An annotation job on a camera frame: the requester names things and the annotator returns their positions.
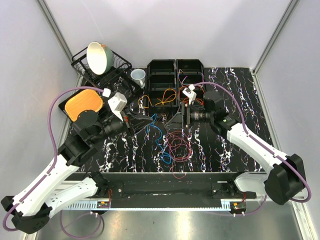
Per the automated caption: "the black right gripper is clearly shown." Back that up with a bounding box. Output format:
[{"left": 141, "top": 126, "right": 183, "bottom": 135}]
[{"left": 164, "top": 102, "right": 213, "bottom": 130}]

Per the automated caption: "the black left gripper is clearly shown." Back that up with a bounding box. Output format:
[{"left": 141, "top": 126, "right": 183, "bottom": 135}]
[{"left": 91, "top": 105, "right": 154, "bottom": 145}]

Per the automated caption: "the yellow cable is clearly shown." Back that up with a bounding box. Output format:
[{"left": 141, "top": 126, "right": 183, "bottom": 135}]
[{"left": 137, "top": 88, "right": 177, "bottom": 107}]

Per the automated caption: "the orange cable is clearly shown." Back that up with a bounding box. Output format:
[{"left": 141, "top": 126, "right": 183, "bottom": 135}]
[{"left": 180, "top": 84, "right": 206, "bottom": 106}]

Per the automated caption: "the white cable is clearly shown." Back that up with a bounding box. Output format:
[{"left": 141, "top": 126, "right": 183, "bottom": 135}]
[{"left": 176, "top": 69, "right": 203, "bottom": 90}]

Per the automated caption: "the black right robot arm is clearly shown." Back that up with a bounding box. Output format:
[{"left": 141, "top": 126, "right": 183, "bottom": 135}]
[{"left": 164, "top": 90, "right": 312, "bottom": 205}]

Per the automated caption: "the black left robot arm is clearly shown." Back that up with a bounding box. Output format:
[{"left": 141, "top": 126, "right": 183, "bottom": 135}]
[{"left": 1, "top": 108, "right": 153, "bottom": 234}]

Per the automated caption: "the white measuring cup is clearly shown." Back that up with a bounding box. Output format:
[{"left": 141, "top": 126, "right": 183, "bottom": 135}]
[{"left": 130, "top": 68, "right": 146, "bottom": 89}]

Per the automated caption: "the white and green bowl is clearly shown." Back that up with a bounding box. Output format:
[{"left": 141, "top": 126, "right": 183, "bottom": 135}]
[{"left": 86, "top": 41, "right": 114, "bottom": 75}]

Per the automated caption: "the pink cable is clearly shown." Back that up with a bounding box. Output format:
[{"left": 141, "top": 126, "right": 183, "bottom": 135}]
[{"left": 166, "top": 129, "right": 193, "bottom": 179}]

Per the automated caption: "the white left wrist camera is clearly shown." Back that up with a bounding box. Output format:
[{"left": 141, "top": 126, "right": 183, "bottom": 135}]
[{"left": 102, "top": 88, "right": 128, "bottom": 121}]

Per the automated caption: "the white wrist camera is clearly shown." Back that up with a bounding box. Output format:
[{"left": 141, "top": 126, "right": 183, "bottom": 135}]
[
  {"left": 102, "top": 88, "right": 128, "bottom": 121},
  {"left": 182, "top": 84, "right": 197, "bottom": 105}
]

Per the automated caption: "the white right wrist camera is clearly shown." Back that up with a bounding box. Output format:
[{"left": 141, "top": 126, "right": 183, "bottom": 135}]
[{"left": 182, "top": 84, "right": 197, "bottom": 105}]

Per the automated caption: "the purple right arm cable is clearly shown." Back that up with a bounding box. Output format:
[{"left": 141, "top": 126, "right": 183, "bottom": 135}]
[{"left": 194, "top": 81, "right": 313, "bottom": 203}]

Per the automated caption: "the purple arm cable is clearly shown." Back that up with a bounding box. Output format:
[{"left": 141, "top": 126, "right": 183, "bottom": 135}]
[
  {"left": 3, "top": 86, "right": 106, "bottom": 232},
  {"left": 194, "top": 81, "right": 313, "bottom": 203}
]

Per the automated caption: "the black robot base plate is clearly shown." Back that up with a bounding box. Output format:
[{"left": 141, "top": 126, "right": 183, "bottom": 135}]
[{"left": 79, "top": 171, "right": 257, "bottom": 210}]

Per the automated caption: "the black wire dish rack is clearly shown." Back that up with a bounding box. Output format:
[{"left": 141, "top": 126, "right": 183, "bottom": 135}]
[{"left": 71, "top": 48, "right": 143, "bottom": 101}]

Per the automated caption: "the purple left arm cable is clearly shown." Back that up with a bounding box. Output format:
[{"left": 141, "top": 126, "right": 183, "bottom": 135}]
[{"left": 3, "top": 86, "right": 106, "bottom": 232}]

